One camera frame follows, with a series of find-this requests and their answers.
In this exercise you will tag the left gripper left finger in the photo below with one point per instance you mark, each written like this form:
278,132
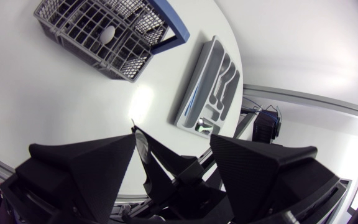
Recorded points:
82,174

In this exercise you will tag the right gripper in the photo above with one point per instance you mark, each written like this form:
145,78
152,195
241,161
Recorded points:
194,205

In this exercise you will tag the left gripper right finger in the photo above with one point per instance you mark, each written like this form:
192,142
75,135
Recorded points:
259,174

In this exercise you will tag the grey cutlery tray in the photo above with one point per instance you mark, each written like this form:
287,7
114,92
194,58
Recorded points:
208,68

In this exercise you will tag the grey cutlery basket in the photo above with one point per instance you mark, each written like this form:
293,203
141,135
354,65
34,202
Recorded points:
176,25

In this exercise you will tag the black electronics box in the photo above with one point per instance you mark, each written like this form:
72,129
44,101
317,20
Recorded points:
264,127

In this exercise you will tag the thin blue stick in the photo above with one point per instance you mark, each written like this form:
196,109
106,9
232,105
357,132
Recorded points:
187,107
195,91

